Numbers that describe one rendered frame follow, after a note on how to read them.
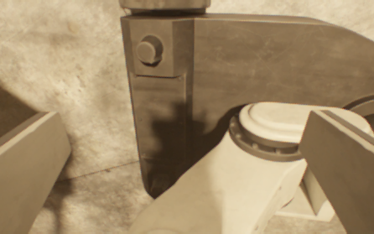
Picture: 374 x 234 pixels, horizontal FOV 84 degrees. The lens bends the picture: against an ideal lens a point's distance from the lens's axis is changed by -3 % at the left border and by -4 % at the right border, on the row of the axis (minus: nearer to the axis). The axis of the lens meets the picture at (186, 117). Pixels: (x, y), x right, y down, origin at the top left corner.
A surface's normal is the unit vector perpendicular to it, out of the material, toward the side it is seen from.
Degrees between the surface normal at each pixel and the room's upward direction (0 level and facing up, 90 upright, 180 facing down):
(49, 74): 0
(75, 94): 0
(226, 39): 0
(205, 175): 90
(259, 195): 90
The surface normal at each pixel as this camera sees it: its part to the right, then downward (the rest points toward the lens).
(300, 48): -0.18, 0.50
